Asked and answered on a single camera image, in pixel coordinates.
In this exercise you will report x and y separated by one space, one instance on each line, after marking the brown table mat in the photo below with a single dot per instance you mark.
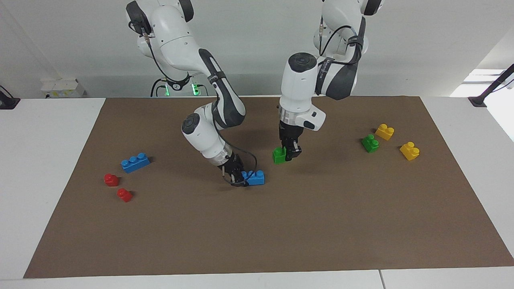
257 233

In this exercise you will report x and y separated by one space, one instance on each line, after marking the red one-stud toy block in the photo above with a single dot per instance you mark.
125 196
111 180

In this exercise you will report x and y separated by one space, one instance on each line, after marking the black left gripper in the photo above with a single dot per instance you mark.
290 131

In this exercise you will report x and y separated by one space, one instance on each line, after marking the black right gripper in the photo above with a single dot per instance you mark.
232 165

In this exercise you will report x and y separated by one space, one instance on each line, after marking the blue three-stud toy block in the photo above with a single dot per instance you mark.
255 178
135 163

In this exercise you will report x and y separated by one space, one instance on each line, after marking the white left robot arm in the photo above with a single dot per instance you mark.
299 88

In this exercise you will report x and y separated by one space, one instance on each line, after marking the green two-stud toy block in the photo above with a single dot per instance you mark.
370 144
278 156

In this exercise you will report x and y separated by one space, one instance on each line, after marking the yellow two-stud toy block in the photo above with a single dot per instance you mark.
409 152
384 133

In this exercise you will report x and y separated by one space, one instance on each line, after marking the black camera stand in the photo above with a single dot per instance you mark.
492 86

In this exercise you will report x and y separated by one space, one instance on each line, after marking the black table clamp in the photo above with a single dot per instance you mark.
7 102

